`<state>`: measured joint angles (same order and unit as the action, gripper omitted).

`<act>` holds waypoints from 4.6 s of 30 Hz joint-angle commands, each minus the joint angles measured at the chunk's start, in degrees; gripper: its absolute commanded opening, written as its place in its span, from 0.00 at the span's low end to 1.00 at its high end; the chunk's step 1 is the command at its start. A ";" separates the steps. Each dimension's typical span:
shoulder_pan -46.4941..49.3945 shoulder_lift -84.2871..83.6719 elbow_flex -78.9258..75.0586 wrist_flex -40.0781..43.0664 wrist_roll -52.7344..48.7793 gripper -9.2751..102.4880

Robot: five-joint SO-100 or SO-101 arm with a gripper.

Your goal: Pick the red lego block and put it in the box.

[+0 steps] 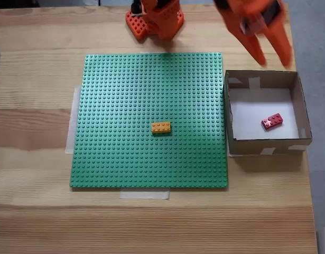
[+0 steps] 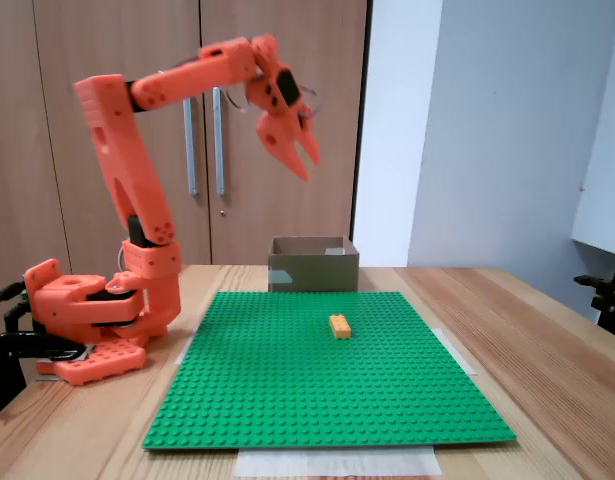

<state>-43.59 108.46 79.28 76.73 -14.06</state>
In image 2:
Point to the open cardboard box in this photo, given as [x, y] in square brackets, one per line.
[317, 272]

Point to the yellow lego block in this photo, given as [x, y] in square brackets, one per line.
[340, 326]

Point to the green lego baseplate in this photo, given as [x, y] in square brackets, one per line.
[287, 390]

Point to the brown wooden cabinet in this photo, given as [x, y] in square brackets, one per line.
[297, 200]

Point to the translucent tape strip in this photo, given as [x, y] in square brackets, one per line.
[187, 345]
[457, 352]
[337, 462]

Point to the black stand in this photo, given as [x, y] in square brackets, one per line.
[609, 300]

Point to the black table clamp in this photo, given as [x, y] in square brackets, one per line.
[7, 350]

